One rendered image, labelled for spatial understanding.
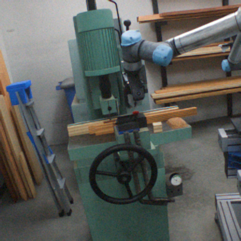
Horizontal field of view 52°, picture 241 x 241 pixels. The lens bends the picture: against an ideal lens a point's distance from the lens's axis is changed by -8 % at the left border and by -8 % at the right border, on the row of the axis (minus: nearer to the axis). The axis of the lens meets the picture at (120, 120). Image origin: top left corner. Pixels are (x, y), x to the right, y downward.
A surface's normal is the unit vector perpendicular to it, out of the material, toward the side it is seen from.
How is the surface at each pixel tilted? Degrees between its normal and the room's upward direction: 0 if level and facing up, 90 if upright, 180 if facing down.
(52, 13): 90
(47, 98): 90
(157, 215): 90
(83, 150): 90
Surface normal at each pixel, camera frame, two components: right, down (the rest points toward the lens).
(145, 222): 0.13, 0.29
